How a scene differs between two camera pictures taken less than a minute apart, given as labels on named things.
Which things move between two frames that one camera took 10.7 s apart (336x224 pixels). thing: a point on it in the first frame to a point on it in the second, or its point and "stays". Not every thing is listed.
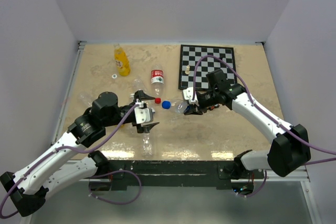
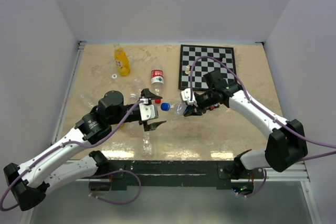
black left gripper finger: [145, 128] to [152, 126]
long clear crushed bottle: [147, 147] stays
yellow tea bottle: [122, 61] stays
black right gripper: [193, 109] stays
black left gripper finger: [140, 95] to [146, 93]
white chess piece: [187, 72] stays
